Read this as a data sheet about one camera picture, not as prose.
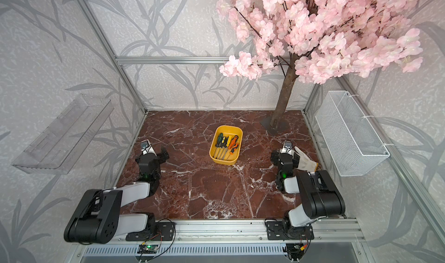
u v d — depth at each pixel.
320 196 0.44
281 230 0.73
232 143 1.01
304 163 0.94
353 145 0.60
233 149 0.99
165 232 0.74
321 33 0.56
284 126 1.12
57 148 0.66
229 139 1.02
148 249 0.71
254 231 0.75
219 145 1.01
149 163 0.68
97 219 0.43
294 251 0.72
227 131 1.12
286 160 0.71
